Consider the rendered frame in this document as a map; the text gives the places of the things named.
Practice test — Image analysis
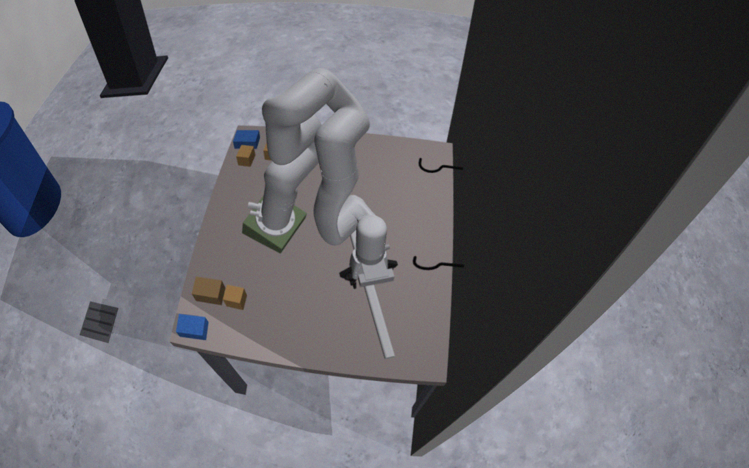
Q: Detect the blue block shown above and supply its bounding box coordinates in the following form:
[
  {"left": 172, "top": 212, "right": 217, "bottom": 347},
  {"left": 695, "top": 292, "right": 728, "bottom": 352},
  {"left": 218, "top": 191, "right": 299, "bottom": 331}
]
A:
[
  {"left": 233, "top": 130, "right": 260, "bottom": 149},
  {"left": 176, "top": 314, "right": 209, "bottom": 340}
]

